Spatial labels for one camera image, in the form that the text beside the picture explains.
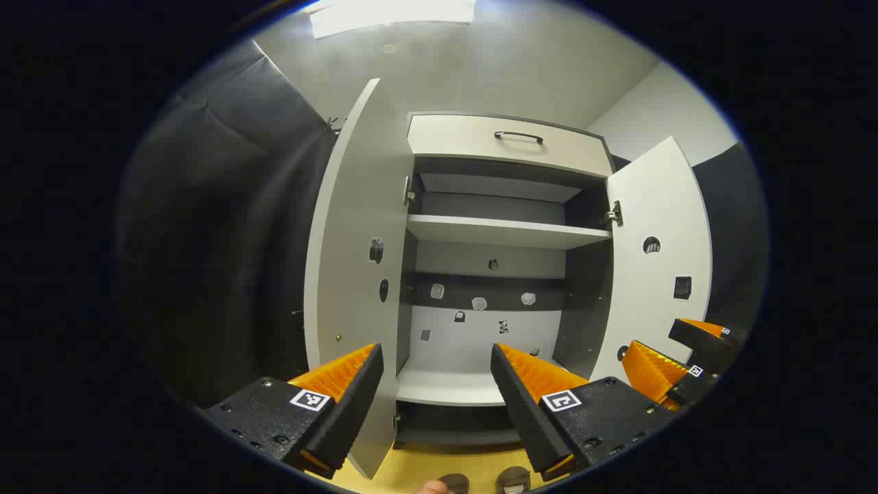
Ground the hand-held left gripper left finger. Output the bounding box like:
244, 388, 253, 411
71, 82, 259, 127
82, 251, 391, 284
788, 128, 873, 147
198, 342, 385, 480

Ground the white cabinet shelf board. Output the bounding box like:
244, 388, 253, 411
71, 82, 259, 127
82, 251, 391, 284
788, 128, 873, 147
396, 362, 510, 408
406, 214, 613, 250

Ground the ceiling light panel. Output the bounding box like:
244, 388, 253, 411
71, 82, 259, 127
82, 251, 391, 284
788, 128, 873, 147
309, 0, 477, 39

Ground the black backdrop cloth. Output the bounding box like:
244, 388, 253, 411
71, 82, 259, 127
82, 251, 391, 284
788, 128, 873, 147
115, 38, 770, 409

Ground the camera sticker white cabinet door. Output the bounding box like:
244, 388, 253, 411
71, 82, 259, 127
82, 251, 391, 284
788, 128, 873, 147
304, 78, 416, 480

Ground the cat sticker white cabinet door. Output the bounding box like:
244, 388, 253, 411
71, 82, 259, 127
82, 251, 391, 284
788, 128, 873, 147
589, 136, 714, 385

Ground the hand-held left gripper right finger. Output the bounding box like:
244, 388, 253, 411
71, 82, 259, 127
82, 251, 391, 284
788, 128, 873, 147
490, 342, 678, 482

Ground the white cabinet drawer front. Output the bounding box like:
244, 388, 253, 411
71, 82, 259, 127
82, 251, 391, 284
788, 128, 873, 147
407, 113, 615, 179

